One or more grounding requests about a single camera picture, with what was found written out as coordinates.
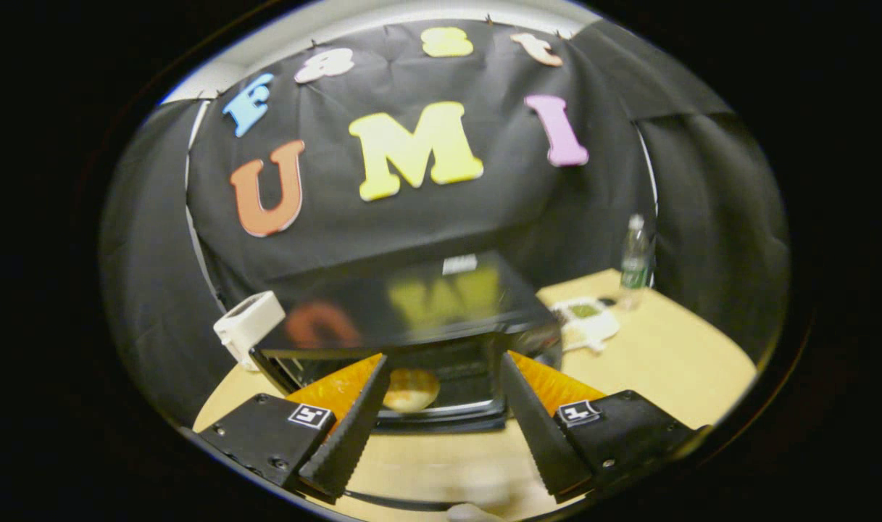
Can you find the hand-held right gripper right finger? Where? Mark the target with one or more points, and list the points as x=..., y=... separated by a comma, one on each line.
x=542, y=435

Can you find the white divided grain dish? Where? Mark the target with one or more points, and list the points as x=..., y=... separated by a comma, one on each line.
x=593, y=330

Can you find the white toaster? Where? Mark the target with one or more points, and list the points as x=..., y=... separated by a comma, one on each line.
x=248, y=326

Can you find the round bread bun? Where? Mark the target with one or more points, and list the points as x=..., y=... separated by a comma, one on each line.
x=410, y=388

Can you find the black backdrop cloth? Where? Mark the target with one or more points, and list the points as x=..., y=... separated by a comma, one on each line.
x=484, y=210

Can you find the clear plastic water bottle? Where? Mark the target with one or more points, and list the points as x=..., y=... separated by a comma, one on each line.
x=635, y=268

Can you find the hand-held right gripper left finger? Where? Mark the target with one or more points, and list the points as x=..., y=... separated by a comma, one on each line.
x=350, y=435

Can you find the black electric oven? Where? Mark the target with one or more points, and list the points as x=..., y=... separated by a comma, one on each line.
x=412, y=304

